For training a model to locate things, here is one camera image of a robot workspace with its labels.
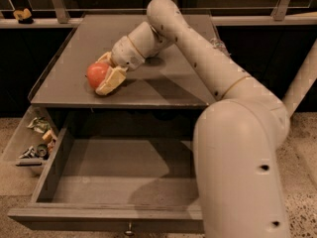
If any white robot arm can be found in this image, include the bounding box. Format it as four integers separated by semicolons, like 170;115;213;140
103;0;290;238

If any clear plastic water bottle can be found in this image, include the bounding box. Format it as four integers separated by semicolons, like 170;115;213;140
210;38;230;57

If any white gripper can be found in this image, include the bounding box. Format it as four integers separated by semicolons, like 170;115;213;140
95;36;145;95

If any metal window railing frame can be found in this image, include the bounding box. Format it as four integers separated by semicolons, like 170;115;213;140
0;0;317;28

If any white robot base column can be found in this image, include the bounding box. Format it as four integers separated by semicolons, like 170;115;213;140
282;40;317;116

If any open grey top drawer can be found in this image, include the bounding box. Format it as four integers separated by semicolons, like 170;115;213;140
8;117;203;234

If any green crumpled snack bag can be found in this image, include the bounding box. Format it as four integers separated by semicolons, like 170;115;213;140
28;117;51;134

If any yellow sponge block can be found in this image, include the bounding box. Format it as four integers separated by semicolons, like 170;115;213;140
42;129;56;144

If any yellow black object on ledge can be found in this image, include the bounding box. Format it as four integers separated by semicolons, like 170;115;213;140
13;8;34;24

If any grey cabinet with top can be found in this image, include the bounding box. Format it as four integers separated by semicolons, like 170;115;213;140
30;15;221;140

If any metal drawer knob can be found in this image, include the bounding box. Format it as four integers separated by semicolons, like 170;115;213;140
124;223;135;237

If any red apple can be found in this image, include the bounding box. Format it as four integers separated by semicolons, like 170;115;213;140
86;62;109;89

